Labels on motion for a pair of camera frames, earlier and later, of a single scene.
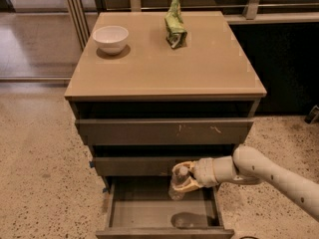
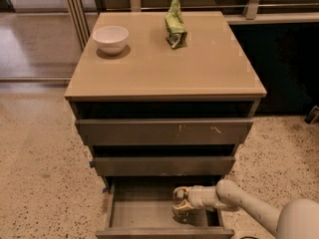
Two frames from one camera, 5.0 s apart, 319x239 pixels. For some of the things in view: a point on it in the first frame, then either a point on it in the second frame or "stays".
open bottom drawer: (140, 207) stays
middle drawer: (136, 166) stays
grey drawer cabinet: (153, 108) stays
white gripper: (205, 173) -> (196, 197)
